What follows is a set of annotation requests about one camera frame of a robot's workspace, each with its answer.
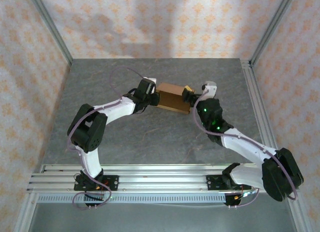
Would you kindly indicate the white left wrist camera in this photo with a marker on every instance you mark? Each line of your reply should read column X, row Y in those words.
column 150, row 79

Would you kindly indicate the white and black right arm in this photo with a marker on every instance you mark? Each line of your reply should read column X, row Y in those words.
column 245, row 147

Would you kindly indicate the grey metal panel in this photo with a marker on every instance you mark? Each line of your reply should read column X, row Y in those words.
column 162, row 219

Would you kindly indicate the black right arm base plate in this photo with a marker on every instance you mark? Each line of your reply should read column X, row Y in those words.
column 212, row 183

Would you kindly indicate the aluminium lower frame leg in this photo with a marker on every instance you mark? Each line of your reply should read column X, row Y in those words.
column 297, row 214
column 25, row 212

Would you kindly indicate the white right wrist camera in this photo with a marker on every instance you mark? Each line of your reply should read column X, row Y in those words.
column 209, row 88

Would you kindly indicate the aluminium frame post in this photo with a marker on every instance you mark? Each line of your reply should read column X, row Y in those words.
column 271, row 27
column 53, row 32

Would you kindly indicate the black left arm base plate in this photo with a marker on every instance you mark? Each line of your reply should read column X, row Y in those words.
column 112, row 183

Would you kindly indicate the aluminium side rail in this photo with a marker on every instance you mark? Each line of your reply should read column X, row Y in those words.
column 252, row 87

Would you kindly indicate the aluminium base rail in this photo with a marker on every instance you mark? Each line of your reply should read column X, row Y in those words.
column 162, row 178

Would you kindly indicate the brown cardboard box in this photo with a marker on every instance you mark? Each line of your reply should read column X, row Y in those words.
column 172, row 99

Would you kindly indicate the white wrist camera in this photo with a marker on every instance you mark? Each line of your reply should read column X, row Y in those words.
column 209, row 88
column 150, row 79

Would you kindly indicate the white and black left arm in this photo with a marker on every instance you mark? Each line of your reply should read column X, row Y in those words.
column 117, row 108

